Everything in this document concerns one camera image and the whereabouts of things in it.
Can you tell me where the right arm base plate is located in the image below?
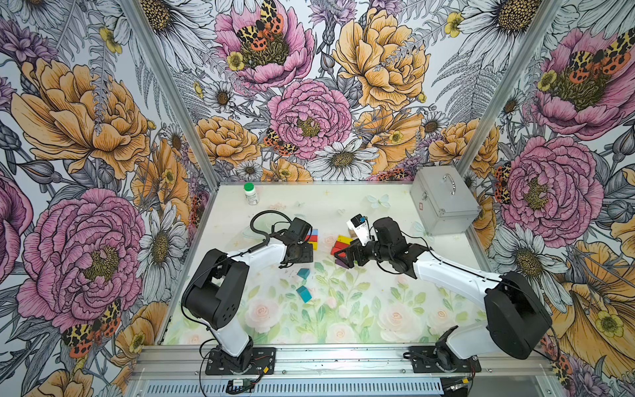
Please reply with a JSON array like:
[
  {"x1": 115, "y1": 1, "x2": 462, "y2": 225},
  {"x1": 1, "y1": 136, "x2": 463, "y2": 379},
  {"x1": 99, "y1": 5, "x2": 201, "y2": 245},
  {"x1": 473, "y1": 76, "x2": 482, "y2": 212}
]
[{"x1": 403, "y1": 345, "x2": 481, "y2": 374}]

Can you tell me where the yellow block long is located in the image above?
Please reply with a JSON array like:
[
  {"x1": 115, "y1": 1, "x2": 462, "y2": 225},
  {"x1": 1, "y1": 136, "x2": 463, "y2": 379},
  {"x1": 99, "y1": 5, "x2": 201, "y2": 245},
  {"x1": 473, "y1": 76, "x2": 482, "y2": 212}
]
[{"x1": 337, "y1": 236, "x2": 353, "y2": 245}]

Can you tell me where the teal block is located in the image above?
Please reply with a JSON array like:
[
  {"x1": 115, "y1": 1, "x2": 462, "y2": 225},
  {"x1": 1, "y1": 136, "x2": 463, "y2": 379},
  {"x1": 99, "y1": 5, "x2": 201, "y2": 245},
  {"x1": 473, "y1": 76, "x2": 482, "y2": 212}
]
[
  {"x1": 296, "y1": 286, "x2": 312, "y2": 303},
  {"x1": 297, "y1": 268, "x2": 311, "y2": 280}
]

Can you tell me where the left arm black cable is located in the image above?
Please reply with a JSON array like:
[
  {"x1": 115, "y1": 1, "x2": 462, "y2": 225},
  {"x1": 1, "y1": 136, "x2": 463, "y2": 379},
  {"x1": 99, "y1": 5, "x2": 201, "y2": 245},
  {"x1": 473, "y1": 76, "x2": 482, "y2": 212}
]
[{"x1": 249, "y1": 209, "x2": 294, "y2": 249}]

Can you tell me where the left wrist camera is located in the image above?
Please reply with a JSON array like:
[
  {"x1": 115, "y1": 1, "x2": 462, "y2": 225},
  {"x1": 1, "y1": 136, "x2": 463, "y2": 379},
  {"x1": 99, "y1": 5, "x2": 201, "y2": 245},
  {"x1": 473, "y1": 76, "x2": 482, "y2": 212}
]
[{"x1": 287, "y1": 218, "x2": 313, "y2": 243}]

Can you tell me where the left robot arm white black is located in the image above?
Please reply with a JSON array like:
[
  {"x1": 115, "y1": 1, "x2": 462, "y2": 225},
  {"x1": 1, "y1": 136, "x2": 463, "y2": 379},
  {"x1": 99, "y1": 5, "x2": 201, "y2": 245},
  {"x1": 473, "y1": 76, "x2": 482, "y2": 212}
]
[{"x1": 180, "y1": 210, "x2": 314, "y2": 374}]

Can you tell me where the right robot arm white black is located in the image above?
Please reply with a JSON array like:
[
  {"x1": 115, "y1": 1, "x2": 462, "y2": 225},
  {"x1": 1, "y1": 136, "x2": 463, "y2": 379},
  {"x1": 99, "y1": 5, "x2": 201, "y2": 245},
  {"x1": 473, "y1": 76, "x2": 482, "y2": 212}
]
[{"x1": 332, "y1": 215, "x2": 552, "y2": 372}]

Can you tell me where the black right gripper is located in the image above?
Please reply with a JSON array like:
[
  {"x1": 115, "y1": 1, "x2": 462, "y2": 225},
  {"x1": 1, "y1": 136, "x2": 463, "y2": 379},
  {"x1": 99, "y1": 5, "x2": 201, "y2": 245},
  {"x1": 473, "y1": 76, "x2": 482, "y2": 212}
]
[{"x1": 334, "y1": 238, "x2": 393, "y2": 269}]

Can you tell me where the white bottle green cap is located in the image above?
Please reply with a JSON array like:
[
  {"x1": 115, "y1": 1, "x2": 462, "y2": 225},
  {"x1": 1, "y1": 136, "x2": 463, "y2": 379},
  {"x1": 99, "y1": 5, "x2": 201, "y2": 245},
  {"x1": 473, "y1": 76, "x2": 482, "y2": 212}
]
[{"x1": 243, "y1": 182, "x2": 259, "y2": 205}]

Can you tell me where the aluminium front rail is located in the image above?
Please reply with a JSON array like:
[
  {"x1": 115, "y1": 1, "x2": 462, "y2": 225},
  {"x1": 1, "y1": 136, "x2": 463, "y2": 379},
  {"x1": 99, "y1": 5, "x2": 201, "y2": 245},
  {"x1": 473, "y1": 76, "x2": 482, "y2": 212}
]
[{"x1": 126, "y1": 344, "x2": 565, "y2": 396}]

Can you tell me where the small circuit board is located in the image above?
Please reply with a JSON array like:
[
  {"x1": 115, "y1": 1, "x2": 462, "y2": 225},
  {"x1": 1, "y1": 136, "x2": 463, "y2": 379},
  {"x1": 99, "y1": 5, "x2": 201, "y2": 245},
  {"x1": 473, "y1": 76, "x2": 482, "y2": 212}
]
[{"x1": 225, "y1": 379, "x2": 252, "y2": 395}]

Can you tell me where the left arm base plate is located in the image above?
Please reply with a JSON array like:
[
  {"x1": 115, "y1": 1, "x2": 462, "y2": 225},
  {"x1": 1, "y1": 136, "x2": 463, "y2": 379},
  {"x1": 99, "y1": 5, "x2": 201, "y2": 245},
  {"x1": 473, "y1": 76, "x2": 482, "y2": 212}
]
[{"x1": 204, "y1": 347, "x2": 277, "y2": 375}]

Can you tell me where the silver metal first-aid case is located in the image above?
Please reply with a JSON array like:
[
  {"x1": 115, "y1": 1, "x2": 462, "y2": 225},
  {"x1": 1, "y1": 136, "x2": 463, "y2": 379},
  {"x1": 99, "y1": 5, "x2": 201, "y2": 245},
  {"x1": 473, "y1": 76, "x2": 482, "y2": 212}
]
[{"x1": 410, "y1": 165, "x2": 481, "y2": 236}]

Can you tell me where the purple triangle block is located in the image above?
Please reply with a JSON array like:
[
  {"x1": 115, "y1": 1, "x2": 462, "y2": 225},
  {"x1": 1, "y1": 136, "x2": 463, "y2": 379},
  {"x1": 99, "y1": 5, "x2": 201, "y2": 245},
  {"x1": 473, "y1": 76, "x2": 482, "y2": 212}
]
[{"x1": 335, "y1": 259, "x2": 349, "y2": 269}]

